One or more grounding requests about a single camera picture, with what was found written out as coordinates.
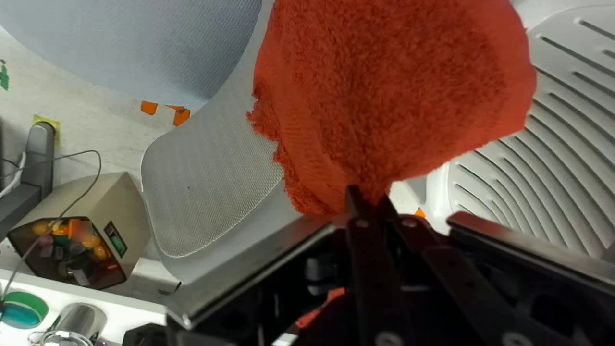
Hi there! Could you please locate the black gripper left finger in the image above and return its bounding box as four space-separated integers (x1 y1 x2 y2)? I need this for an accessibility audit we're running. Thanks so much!
346 186 409 346

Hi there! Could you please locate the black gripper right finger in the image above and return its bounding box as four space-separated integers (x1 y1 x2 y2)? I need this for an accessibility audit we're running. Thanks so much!
379 199 571 346

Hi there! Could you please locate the orange terry cloth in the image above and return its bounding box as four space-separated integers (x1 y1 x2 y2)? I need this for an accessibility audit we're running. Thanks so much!
250 0 536 214

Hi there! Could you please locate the white slatted office chair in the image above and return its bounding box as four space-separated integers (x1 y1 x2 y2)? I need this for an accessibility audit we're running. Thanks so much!
425 0 615 259

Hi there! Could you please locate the grey mesh office chair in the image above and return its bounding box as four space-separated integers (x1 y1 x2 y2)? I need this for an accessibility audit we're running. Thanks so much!
0 0 334 286

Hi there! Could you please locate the beige box of toys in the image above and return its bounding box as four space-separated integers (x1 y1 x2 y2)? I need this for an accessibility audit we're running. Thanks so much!
8 172 150 289

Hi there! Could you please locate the small metal cup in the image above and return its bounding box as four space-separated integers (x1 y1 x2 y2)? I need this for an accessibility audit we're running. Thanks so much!
37 303 108 346

